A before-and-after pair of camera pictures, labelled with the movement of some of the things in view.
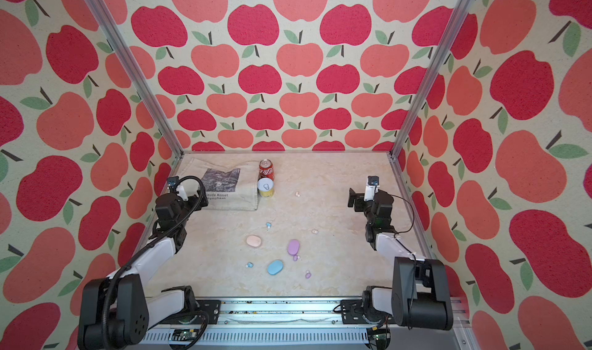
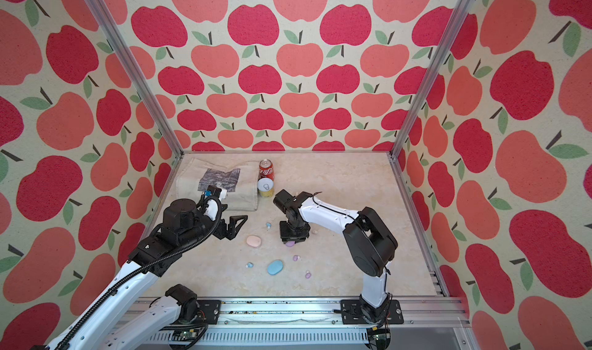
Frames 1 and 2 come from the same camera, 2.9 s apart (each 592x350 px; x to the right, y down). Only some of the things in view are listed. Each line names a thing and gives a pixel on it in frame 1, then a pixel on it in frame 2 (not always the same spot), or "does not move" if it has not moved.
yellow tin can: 265,187 does not move
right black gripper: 356,197 to 284,235
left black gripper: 193,201 to 232,230
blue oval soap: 275,267 does not move
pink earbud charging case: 253,240 does not move
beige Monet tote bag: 227,186 does not move
